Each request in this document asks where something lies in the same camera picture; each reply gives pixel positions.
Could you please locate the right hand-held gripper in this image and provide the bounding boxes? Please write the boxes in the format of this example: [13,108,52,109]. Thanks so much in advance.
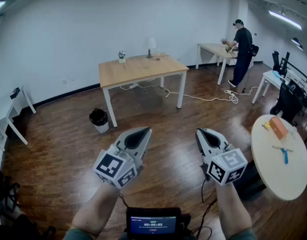
[196,128,248,186]

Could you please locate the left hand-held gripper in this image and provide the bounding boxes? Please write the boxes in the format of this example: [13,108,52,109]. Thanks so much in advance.
[92,127,153,189]

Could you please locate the person's right forearm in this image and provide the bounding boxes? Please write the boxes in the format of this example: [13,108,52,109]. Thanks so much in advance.
[214,181,253,239]

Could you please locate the person's left forearm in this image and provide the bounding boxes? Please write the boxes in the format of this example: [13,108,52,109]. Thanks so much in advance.
[69,181,123,237]

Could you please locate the white bin black liner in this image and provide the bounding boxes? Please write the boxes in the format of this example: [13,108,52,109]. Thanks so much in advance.
[88,108,110,134]

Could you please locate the orange box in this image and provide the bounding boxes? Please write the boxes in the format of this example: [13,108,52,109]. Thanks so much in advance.
[268,115,290,141]

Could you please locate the wooden table white legs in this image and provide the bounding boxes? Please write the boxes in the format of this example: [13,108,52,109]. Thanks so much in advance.
[98,52,190,129]
[195,42,241,86]

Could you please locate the round white table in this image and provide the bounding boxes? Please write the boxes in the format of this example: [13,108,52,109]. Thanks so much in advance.
[239,114,307,202]

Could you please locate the chest-worn black tablet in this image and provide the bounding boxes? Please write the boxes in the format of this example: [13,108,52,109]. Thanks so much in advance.
[125,207,182,240]

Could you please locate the black office chair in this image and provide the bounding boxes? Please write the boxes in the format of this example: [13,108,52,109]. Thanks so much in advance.
[0,158,21,211]
[269,80,307,125]
[271,50,289,77]

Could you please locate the white shade table lamp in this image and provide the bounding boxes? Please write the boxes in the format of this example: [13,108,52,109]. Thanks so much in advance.
[145,36,157,59]

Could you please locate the person's grey shirt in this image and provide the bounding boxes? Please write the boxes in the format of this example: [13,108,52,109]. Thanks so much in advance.
[63,227,258,240]

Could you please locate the small black box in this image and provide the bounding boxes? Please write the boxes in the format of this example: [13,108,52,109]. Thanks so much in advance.
[9,87,21,100]

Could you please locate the black pendant lamp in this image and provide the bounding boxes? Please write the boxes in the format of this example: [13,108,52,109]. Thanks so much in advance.
[291,37,304,51]

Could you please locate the white desk with drawer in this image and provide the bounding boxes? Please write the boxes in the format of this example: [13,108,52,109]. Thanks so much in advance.
[0,85,37,146]

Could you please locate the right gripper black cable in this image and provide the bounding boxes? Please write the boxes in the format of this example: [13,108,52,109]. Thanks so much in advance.
[194,176,219,238]

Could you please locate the long white cable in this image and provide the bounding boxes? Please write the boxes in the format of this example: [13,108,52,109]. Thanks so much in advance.
[165,87,241,105]

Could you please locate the blue handled squeegee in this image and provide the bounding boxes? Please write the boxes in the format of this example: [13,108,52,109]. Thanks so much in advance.
[272,145,294,165]

